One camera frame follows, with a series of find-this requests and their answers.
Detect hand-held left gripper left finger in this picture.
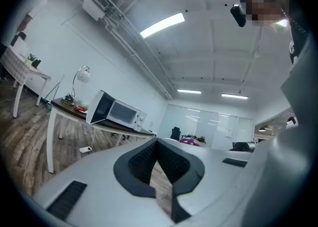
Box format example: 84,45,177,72
32,138,172,227

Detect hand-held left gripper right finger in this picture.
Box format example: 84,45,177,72
157,138,253,224

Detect white microwave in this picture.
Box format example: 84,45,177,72
85,89,148,132

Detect black office chair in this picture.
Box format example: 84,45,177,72
170,126,181,141

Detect ceiling light panel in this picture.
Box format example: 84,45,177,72
221,93,249,100
177,88,202,95
140,12,186,39

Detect dark wooden table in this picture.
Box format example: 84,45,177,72
46,97,159,174

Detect black tripod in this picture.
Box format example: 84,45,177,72
45,74,65,102

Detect white globe desk lamp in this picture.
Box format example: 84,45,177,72
61,66,90,105

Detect white table with checkered cloth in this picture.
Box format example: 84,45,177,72
0,46,52,119

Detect white air conditioner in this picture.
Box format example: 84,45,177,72
81,0,111,22

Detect black head camera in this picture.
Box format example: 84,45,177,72
230,3,247,28

